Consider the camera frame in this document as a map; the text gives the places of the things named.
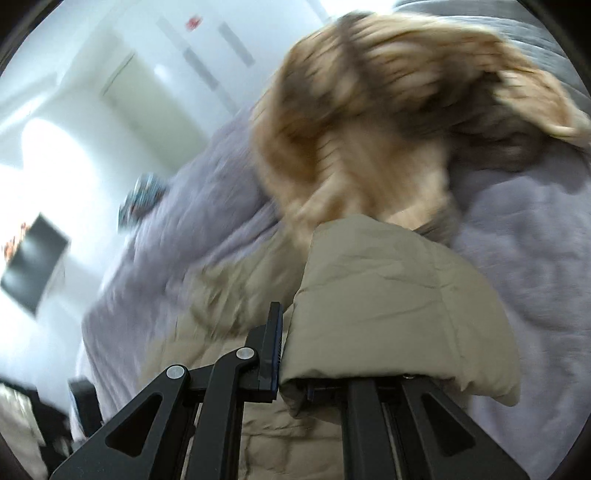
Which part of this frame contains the white wardrobe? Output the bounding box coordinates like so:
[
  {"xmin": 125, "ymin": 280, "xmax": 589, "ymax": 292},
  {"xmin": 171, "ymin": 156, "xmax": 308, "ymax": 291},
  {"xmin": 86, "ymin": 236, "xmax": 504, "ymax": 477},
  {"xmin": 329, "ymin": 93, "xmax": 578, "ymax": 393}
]
[{"xmin": 99, "ymin": 0, "xmax": 335, "ymax": 151}]

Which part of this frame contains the lavender plush blanket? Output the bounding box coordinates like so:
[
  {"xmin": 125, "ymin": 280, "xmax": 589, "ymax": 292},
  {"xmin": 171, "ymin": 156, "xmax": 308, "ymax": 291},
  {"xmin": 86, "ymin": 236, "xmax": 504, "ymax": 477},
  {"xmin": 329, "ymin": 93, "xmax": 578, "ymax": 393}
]
[{"xmin": 69, "ymin": 102, "xmax": 591, "ymax": 480}]

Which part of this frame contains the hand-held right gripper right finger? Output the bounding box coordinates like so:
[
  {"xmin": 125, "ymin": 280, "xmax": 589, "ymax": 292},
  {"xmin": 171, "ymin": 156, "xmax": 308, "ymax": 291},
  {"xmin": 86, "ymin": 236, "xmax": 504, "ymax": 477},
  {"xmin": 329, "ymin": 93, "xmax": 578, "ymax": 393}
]
[{"xmin": 301, "ymin": 375, "xmax": 530, "ymax": 480}]

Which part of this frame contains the beige puffer jacket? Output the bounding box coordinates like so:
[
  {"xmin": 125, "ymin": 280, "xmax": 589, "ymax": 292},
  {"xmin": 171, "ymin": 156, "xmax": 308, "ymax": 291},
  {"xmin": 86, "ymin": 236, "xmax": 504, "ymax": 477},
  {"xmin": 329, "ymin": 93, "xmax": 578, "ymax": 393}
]
[{"xmin": 139, "ymin": 215, "xmax": 522, "ymax": 480}]

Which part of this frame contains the tan striped fleece garment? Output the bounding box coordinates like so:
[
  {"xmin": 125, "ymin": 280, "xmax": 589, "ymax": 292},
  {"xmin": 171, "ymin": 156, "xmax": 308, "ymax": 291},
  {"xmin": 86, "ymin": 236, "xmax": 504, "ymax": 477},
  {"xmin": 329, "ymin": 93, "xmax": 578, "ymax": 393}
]
[{"xmin": 249, "ymin": 11, "xmax": 591, "ymax": 245}]

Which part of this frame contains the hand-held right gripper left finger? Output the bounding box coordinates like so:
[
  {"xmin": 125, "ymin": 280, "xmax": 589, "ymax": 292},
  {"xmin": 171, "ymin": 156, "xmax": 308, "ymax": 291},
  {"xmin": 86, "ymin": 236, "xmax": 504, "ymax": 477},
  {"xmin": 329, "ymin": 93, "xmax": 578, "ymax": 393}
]
[{"xmin": 51, "ymin": 302, "xmax": 283, "ymax": 480}]

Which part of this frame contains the dark flat screen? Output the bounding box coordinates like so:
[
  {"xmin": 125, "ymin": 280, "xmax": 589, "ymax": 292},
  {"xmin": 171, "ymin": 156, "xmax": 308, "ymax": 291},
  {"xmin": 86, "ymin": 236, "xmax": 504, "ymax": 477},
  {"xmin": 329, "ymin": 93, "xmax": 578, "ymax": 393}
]
[{"xmin": 0, "ymin": 212, "xmax": 71, "ymax": 315}]

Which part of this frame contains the blue patterned cloth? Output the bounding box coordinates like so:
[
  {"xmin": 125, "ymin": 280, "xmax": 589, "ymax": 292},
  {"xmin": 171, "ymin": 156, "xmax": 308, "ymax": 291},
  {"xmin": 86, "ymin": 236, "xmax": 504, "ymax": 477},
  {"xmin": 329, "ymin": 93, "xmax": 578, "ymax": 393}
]
[{"xmin": 117, "ymin": 173, "xmax": 167, "ymax": 232}]

